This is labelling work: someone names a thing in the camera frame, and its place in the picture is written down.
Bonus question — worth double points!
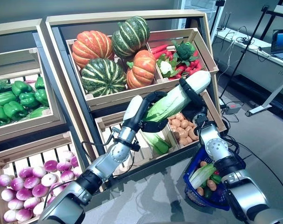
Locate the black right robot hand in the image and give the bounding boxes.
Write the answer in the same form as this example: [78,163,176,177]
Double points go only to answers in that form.
[178,77,209,125]

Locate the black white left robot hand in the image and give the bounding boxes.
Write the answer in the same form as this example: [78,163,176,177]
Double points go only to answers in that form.
[122,91,170,133]

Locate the green white napa cabbage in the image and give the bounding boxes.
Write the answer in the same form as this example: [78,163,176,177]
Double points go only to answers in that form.
[140,130,173,156]
[189,163,217,189]
[142,70,212,123]

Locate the blue plastic shopping basket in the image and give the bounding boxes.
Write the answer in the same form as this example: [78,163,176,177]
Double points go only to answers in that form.
[183,147,247,212]

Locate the wooden slatted crate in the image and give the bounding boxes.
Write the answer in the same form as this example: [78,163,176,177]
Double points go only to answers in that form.
[0,48,68,143]
[147,28,219,82]
[0,132,90,224]
[94,109,179,175]
[166,90,227,150]

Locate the large wooden crate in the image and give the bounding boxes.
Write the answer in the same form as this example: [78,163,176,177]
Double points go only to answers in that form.
[66,35,164,108]

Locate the grey box red button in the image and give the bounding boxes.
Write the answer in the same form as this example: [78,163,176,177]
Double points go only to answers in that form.
[225,102,242,115]

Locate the small orange pumpkin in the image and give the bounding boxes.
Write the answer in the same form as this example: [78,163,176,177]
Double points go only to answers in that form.
[126,49,157,90]

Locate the green striped pumpkin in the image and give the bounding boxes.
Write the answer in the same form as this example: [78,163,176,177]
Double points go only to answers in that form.
[80,57,127,98]
[111,15,151,59]

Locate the white cauliflower with leaves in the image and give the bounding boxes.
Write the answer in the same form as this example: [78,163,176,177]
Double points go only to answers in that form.
[156,54,179,79]

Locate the long red carrot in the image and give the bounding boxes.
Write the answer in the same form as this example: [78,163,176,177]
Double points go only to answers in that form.
[152,50,171,60]
[151,44,167,54]

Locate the green broccoli head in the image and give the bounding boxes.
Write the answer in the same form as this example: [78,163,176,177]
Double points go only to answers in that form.
[171,40,196,67]

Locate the black stand pole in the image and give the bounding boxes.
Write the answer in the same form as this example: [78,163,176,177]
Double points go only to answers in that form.
[218,6,270,100]

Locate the large orange pumpkin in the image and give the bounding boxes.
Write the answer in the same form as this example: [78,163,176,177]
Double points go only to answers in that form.
[72,30,115,70]

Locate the white desk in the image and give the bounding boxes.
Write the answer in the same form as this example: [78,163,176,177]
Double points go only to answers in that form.
[214,27,283,117]

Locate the dark green cucumber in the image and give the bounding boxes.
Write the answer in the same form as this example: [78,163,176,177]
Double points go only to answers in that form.
[203,186,213,199]

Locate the black router with antennas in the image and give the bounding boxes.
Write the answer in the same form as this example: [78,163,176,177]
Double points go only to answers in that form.
[216,13,232,31]

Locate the wooden display shelf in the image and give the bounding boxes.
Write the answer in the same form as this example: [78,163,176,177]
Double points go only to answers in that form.
[0,19,90,224]
[45,12,228,187]

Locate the open grey laptop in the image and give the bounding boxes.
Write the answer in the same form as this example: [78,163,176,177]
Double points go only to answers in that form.
[269,29,283,63]

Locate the black metal rack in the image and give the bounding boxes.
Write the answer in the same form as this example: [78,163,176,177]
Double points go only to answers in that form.
[260,0,283,40]

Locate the black cable coil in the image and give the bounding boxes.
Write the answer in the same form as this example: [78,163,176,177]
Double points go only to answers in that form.
[221,116,232,135]

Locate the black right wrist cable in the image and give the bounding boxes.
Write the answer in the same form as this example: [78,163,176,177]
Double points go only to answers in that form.
[222,134,254,164]

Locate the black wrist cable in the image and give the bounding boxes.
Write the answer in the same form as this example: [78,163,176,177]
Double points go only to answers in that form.
[222,134,254,164]
[81,127,135,173]

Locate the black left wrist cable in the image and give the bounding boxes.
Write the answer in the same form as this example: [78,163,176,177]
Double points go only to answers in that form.
[81,127,135,173]

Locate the white hanging cable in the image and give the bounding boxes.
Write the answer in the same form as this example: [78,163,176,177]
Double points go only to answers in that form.
[224,32,237,73]

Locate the black tangled cable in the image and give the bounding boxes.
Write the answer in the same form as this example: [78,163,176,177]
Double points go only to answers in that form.
[234,25,256,44]

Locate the long black floor cable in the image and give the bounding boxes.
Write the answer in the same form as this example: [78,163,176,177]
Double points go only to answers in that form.
[234,140,283,189]

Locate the black camera stand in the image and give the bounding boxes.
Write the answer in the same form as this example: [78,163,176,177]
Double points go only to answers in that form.
[208,0,227,33]

